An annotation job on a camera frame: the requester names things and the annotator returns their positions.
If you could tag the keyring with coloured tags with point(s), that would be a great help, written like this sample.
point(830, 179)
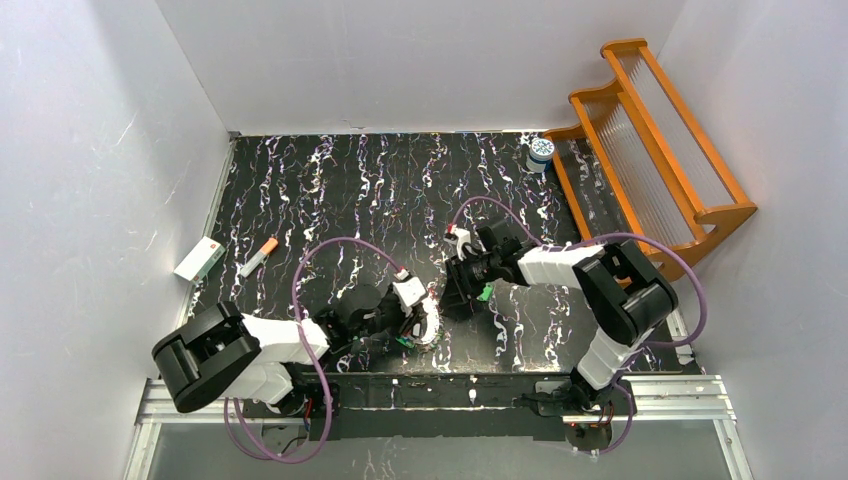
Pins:
point(421, 328)

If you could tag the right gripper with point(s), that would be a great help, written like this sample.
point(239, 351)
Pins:
point(457, 285)

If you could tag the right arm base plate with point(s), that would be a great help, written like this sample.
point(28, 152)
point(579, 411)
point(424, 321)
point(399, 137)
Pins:
point(561, 398)

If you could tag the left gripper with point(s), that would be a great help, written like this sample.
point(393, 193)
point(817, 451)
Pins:
point(400, 323)

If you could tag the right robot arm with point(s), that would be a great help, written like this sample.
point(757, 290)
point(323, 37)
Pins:
point(626, 294)

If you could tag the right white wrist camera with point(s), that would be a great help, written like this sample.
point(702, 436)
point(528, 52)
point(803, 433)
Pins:
point(460, 241)

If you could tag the small white blue jar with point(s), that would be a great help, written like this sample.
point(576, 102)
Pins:
point(540, 155)

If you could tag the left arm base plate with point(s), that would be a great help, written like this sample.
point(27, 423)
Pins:
point(305, 400)

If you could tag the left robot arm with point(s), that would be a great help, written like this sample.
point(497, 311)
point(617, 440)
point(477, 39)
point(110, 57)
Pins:
point(224, 352)

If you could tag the orange wooden rack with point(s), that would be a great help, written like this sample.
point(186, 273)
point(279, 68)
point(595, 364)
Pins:
point(637, 160)

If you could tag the orange white marker tube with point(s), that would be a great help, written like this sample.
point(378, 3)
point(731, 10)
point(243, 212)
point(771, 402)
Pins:
point(259, 258)

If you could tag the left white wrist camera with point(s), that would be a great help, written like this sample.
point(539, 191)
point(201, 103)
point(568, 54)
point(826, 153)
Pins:
point(409, 289)

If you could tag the green tagged loose key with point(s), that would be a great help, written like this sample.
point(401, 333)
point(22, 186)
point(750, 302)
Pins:
point(486, 293)

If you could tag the aluminium rail frame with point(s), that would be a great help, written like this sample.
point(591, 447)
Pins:
point(452, 427)

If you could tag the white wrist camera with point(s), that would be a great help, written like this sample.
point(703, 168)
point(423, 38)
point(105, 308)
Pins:
point(460, 241)
point(409, 289)

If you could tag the white cardboard box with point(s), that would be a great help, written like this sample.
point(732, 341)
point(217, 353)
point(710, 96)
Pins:
point(195, 266)

